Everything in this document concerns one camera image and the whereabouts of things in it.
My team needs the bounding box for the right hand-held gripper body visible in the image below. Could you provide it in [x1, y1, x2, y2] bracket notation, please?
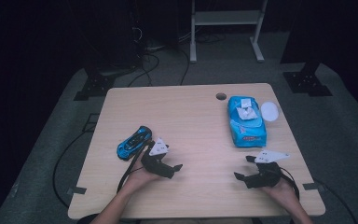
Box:
[244, 149, 291, 189]

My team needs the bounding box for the person's right hand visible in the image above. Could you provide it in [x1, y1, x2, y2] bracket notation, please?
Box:
[261, 177, 296, 208]

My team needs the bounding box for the white metal stand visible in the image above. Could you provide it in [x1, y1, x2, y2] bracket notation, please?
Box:
[189, 0, 269, 64]

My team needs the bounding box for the black stand base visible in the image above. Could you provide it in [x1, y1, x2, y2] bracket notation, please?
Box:
[282, 60, 334, 97]
[73, 73, 117, 102]

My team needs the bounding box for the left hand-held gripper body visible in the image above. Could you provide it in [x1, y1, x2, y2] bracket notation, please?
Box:
[141, 137, 176, 180]

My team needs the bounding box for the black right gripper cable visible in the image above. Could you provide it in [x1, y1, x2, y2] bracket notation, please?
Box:
[278, 167, 300, 202]

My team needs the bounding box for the blue toy car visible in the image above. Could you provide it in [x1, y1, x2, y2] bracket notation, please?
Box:
[116, 125, 153, 161]

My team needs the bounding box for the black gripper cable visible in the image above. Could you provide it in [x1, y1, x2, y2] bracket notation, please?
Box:
[117, 141, 154, 194]
[278, 167, 300, 202]

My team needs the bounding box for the black wire floor frame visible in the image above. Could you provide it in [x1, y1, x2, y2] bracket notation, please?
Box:
[82, 112, 101, 133]

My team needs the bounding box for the blue wet wipe packet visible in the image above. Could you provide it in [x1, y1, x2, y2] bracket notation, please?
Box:
[227, 95, 268, 148]

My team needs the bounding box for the grey tape strip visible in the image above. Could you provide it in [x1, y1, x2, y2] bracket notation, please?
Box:
[302, 182, 326, 191]
[66, 186, 88, 196]

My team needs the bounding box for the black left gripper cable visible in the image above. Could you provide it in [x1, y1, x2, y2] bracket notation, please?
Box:
[117, 141, 154, 194]

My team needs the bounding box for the black floor cable bundle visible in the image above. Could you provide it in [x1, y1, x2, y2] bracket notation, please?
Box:
[127, 50, 191, 88]

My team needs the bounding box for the white round packet lid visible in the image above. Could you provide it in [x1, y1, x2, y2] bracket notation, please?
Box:
[260, 101, 280, 122]

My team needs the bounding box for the person's left hand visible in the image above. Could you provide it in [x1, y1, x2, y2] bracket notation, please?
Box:
[121, 154, 163, 196]

